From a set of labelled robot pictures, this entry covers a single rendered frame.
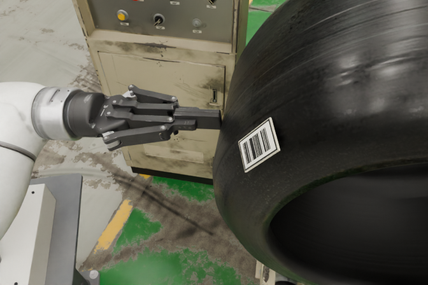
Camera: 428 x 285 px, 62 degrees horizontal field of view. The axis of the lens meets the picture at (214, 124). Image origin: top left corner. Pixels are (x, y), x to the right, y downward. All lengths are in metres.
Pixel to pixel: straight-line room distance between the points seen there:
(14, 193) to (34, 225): 0.49
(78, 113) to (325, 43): 0.38
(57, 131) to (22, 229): 0.54
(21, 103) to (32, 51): 2.39
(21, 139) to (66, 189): 0.64
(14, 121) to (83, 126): 0.11
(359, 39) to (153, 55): 1.00
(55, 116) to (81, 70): 2.10
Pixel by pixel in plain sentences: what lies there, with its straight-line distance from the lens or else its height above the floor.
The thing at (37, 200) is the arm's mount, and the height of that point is 0.75.
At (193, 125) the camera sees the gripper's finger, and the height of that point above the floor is 1.25.
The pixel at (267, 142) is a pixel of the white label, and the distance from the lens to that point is 0.39.
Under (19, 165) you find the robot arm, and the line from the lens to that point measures 0.64.
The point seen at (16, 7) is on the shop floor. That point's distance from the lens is 3.61.
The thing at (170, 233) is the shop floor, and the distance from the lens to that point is 1.82.
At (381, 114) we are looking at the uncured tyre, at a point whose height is 1.42.
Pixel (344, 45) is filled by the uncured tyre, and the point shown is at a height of 1.44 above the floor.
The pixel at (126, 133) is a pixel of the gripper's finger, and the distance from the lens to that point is 0.55.
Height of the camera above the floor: 1.66
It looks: 49 degrees down
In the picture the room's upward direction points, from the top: straight up
